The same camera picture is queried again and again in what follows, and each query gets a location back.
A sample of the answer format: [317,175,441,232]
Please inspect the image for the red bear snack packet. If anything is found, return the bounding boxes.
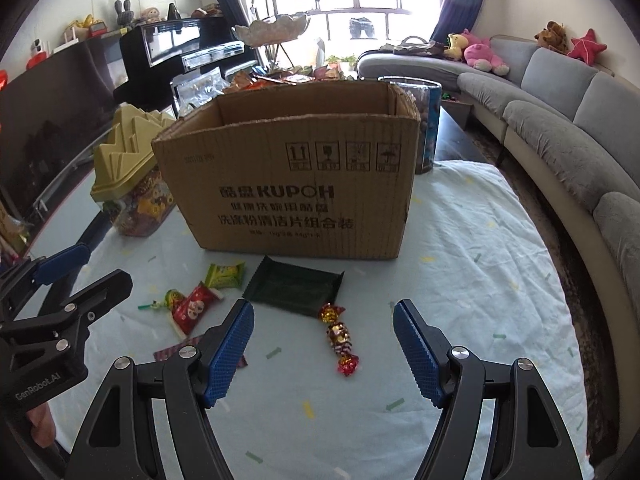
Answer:
[172,281,223,337]

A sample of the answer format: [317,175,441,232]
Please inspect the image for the beige storage box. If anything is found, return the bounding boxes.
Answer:
[441,91,473,128]

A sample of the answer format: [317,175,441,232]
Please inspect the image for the dark green snack packet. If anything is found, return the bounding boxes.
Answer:
[241,256,346,318]

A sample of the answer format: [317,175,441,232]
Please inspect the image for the grey sofa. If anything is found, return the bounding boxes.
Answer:
[357,35,640,341]

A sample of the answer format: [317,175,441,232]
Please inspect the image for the grey bunny plush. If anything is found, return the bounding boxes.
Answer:
[114,0,135,30]

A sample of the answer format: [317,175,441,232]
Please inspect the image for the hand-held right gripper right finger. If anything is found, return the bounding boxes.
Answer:
[392,298,591,480]

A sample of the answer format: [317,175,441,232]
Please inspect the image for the pink star pillow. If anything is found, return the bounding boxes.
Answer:
[570,28,607,66]

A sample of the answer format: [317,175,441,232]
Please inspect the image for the green lollipop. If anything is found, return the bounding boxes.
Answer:
[139,289,186,313]

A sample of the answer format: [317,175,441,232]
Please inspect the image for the person's left hand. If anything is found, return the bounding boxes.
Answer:
[27,404,57,449]

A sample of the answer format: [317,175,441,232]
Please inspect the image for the yellow patterned bag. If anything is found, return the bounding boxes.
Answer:
[0,210,32,257]

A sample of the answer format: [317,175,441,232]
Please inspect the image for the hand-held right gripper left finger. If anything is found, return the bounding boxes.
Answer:
[85,298,256,480]

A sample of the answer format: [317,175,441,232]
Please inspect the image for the clear candy jar yellow lid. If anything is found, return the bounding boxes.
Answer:
[90,104,177,237]

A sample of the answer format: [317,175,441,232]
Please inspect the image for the clear blue snack jar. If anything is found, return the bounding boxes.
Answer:
[378,76,443,175]

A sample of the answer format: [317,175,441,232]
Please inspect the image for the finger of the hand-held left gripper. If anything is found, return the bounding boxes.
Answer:
[0,243,92,321]
[0,269,135,361]

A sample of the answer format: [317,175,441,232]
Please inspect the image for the small green snack packet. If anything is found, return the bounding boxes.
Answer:
[205,262,247,291]

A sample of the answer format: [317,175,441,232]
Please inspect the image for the black television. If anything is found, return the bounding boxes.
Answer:
[0,35,131,221]

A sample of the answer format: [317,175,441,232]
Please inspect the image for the black upright piano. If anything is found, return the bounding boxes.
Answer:
[112,16,258,111]

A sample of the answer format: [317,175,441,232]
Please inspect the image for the brown plush toy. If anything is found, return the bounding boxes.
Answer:
[535,21,570,53]

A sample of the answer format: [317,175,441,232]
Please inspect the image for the brown cardboard box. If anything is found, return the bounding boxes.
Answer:
[151,81,422,263]

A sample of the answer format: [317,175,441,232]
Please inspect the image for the clear plastic bag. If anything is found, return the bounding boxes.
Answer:
[172,67,226,116]

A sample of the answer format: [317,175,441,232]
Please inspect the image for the potted green plants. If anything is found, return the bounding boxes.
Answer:
[325,54,358,73]

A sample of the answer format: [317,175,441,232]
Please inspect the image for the pile of snack packets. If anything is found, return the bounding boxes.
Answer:
[222,62,358,96]

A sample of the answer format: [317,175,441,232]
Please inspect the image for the dark maroon snack packet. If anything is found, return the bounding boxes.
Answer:
[154,342,249,368]

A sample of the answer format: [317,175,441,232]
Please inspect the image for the yellow plush toy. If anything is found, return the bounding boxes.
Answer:
[444,33,466,61]

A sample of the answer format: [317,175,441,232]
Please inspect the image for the white and red camera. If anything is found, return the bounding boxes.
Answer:
[27,37,51,68]

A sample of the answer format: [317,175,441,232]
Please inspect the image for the grey handbag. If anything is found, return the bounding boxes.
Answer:
[392,36,446,57]

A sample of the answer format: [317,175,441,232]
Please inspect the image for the white shell fruit stand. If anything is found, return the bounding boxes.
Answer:
[232,12,311,68]

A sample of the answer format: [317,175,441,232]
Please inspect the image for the light blue tablecloth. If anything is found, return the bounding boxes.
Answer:
[27,159,588,480]

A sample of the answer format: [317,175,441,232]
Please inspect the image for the patterned rug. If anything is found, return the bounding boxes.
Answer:
[470,125,621,461]

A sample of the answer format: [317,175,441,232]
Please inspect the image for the pink plush toy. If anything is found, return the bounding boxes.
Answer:
[461,29,510,76]

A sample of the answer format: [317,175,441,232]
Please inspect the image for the gold red candies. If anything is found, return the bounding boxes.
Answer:
[317,302,361,378]

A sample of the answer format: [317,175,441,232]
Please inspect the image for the hanging denim shorts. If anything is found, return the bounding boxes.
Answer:
[348,17,376,41]

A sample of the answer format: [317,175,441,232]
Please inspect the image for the yellow ornament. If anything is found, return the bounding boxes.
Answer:
[62,14,108,41]

